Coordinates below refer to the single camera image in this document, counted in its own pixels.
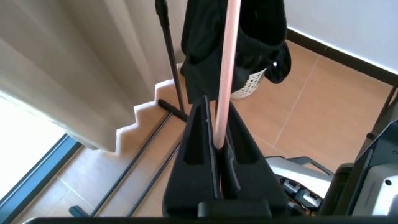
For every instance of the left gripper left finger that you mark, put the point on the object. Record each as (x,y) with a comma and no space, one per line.
(174,193)

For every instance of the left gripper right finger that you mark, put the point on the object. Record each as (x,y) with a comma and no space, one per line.
(258,186)

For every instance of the pink clothes hanger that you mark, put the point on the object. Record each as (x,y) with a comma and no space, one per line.
(228,62)

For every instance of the black shorts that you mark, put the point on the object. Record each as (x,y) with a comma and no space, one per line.
(202,46)

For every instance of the white laundry basket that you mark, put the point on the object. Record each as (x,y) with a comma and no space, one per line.
(252,85)

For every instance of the black clothes rack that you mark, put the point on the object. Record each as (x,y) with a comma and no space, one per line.
(170,46)

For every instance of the window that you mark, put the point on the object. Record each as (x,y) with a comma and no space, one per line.
(18,149)

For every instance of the beige curtain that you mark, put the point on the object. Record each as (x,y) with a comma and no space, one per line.
(77,62)

